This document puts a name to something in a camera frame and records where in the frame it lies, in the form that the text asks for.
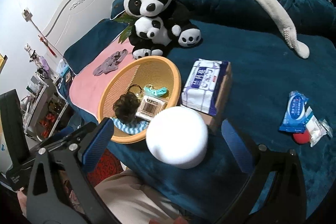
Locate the red makeup sponge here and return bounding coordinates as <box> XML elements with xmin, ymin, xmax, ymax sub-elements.
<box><xmin>293</xmin><ymin>129</ymin><xmax>310</xmax><ymax>144</ymax></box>

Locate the white gauze dressing pack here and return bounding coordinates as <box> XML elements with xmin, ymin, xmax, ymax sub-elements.
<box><xmin>305</xmin><ymin>106</ymin><xmax>333</xmax><ymax>147</ymax></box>

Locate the blue wet wipes pack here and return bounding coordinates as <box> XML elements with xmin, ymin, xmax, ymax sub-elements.
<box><xmin>279</xmin><ymin>91</ymin><xmax>309</xmax><ymax>133</ymax></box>

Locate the blue white knitted cloth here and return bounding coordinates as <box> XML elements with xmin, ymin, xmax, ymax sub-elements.
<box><xmin>112</xmin><ymin>118</ymin><xmax>149</xmax><ymax>135</ymax></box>

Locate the black hair scrunchie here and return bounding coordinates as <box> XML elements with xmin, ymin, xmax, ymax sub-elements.
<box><xmin>113</xmin><ymin>92</ymin><xmax>139</xmax><ymax>124</ymax></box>

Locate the cotton swab packet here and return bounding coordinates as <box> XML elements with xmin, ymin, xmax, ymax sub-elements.
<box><xmin>135</xmin><ymin>96</ymin><xmax>167</xmax><ymax>122</ymax></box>

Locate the pearl hair tie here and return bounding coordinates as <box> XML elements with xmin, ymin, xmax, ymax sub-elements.
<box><xmin>127</xmin><ymin>84</ymin><xmax>146</xmax><ymax>100</ymax></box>

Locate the teal face mask bundle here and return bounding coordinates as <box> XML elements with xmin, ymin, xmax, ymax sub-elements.
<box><xmin>143</xmin><ymin>85</ymin><xmax>168</xmax><ymax>97</ymax></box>

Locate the operator left hand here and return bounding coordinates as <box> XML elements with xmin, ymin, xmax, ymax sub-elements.
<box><xmin>17</xmin><ymin>190</ymin><xmax>27</xmax><ymax>217</ymax></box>

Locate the red patterned rug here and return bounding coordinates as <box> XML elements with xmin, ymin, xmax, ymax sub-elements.
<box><xmin>87</xmin><ymin>149</ymin><xmax>123</xmax><ymax>187</ymax></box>

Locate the white shelf rack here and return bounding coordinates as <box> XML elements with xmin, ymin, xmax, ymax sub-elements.
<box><xmin>23</xmin><ymin>74</ymin><xmax>68</xmax><ymax>142</ymax></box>

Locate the beige trouser leg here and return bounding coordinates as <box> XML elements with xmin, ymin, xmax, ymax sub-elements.
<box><xmin>95</xmin><ymin>169</ymin><xmax>188</xmax><ymax>223</ymax></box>

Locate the brown cardboard box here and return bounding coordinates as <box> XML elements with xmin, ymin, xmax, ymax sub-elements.
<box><xmin>198</xmin><ymin>61</ymin><xmax>232</xmax><ymax>135</ymax></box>

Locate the pink towel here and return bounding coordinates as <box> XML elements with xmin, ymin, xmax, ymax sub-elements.
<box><xmin>70</xmin><ymin>39</ymin><xmax>134</xmax><ymax>117</ymax></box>

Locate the white foam cylinder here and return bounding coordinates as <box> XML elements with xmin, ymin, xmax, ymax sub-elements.
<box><xmin>146</xmin><ymin>106</ymin><xmax>209</xmax><ymax>169</ymax></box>

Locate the blue plush bed blanket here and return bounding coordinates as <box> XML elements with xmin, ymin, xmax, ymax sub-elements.
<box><xmin>68</xmin><ymin>22</ymin><xmax>335</xmax><ymax>217</ymax></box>

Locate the orange mesh basket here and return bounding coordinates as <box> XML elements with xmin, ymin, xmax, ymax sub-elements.
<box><xmin>97</xmin><ymin>55</ymin><xmax>182</xmax><ymax>144</ymax></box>

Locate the white blue tissue pack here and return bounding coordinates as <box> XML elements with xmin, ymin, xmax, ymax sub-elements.
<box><xmin>181</xmin><ymin>59</ymin><xmax>229</xmax><ymax>116</ymax></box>

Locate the grey crumpled cloth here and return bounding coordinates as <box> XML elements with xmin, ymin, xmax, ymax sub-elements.
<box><xmin>93</xmin><ymin>49</ymin><xmax>128</xmax><ymax>76</ymax></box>

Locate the blue pillow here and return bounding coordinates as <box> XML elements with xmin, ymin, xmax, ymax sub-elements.
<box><xmin>63</xmin><ymin>19</ymin><xmax>128</xmax><ymax>75</ymax></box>

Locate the white headboard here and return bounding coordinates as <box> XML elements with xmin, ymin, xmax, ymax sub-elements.
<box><xmin>42</xmin><ymin>0</ymin><xmax>114</xmax><ymax>58</ymax></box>

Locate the panda plush toy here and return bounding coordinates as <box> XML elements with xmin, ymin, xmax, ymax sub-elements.
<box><xmin>123</xmin><ymin>0</ymin><xmax>202</xmax><ymax>59</ymax></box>

